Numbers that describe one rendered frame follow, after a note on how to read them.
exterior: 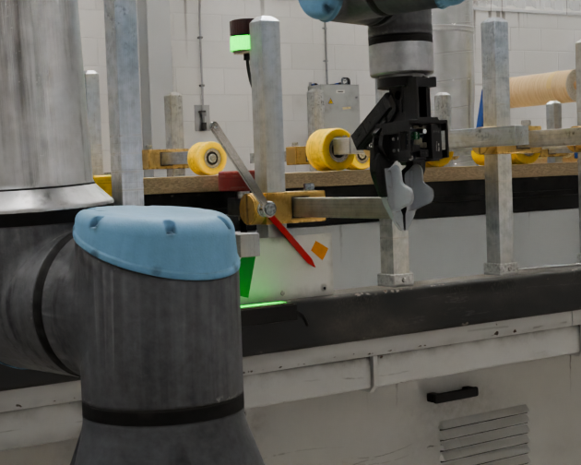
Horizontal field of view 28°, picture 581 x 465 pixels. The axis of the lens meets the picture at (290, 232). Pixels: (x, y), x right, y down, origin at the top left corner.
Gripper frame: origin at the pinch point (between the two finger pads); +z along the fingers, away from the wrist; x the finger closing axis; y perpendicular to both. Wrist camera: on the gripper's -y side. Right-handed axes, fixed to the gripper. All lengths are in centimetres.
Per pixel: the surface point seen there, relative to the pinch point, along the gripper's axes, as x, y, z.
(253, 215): -8.7, -25.0, -1.7
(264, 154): -6.0, -25.2, -11.1
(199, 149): 31, -110, -17
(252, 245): -24.7, 0.0, 1.9
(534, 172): 75, -46, -7
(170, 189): -12.1, -45.4, -6.5
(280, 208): -4.0, -24.2, -2.6
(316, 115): 82, -134, -27
